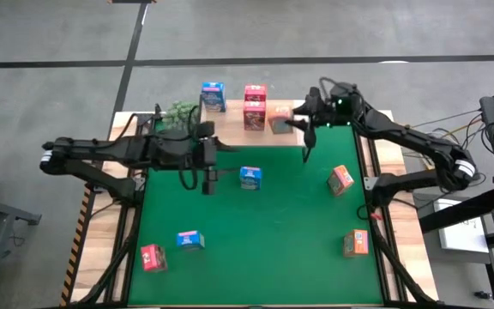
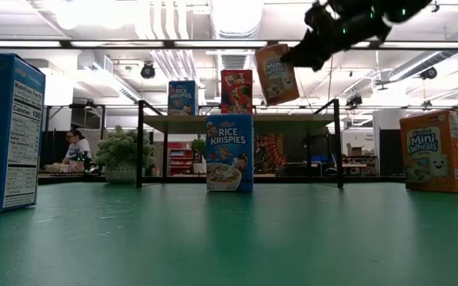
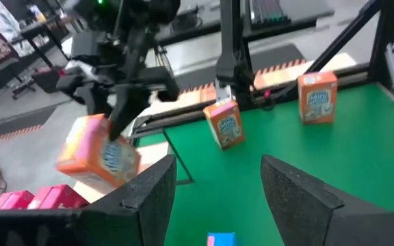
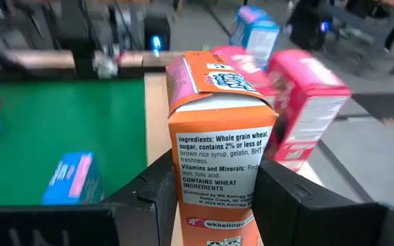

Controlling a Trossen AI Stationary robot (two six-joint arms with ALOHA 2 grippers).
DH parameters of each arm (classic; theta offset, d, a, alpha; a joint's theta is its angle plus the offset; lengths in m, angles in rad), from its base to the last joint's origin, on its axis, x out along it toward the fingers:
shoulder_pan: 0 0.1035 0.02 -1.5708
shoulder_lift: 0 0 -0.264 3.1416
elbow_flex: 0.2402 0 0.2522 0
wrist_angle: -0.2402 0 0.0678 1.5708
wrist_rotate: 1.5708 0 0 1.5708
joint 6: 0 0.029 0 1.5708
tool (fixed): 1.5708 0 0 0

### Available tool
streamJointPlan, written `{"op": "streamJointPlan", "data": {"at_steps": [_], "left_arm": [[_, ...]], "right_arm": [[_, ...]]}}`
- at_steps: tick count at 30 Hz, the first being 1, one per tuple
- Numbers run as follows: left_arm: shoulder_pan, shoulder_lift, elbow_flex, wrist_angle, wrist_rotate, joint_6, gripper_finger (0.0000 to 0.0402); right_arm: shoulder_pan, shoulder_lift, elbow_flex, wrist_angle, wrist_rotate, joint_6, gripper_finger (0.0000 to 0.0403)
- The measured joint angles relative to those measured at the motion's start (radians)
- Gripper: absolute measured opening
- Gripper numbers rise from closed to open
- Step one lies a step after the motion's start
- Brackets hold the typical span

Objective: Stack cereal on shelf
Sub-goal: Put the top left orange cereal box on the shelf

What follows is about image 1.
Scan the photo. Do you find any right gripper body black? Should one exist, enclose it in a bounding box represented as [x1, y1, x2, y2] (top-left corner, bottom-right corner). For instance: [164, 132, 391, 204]
[314, 82, 360, 129]

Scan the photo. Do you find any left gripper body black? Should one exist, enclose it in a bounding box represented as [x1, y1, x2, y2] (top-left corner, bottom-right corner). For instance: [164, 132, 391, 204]
[146, 130, 220, 173]

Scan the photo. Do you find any orange Mini Wheats box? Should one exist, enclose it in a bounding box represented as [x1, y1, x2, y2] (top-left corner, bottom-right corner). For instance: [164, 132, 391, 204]
[326, 164, 356, 197]
[268, 106, 295, 136]
[342, 228, 371, 259]

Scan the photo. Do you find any blue Rice Krispies box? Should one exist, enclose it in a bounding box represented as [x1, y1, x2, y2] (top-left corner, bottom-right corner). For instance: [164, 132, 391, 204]
[238, 166, 263, 191]
[175, 230, 207, 251]
[200, 82, 227, 113]

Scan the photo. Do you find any pink Froot Loops box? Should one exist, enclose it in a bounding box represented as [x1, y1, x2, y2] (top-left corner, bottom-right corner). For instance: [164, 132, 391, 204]
[244, 83, 268, 103]
[243, 100, 268, 131]
[140, 243, 169, 273]

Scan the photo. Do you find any pale bushy potted plant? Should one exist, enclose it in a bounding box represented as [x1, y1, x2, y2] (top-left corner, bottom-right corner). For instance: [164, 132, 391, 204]
[161, 100, 200, 132]

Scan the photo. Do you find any green table mat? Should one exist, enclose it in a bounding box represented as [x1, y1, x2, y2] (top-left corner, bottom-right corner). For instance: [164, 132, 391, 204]
[127, 116, 384, 306]

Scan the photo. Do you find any yellow black hazard tape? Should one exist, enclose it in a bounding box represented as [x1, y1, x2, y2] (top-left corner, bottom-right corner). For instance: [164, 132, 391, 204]
[60, 191, 93, 306]

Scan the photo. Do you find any black crossbar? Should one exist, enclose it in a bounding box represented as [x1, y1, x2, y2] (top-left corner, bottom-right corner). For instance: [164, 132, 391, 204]
[418, 186, 494, 233]

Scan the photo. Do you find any white box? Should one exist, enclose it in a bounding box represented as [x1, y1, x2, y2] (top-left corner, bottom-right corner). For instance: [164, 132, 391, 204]
[433, 197, 490, 254]

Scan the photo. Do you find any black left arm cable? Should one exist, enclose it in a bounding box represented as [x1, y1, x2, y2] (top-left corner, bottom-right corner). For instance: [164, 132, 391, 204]
[177, 105, 202, 192]

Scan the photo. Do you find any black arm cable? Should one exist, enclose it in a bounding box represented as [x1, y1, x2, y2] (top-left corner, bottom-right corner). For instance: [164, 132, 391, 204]
[318, 76, 362, 100]
[177, 105, 202, 192]

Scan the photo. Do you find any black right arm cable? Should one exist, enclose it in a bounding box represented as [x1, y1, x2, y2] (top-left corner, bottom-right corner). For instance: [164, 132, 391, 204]
[318, 76, 362, 100]

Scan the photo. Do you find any grey floor cable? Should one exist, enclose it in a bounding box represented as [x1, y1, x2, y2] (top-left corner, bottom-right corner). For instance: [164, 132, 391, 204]
[412, 109, 485, 128]

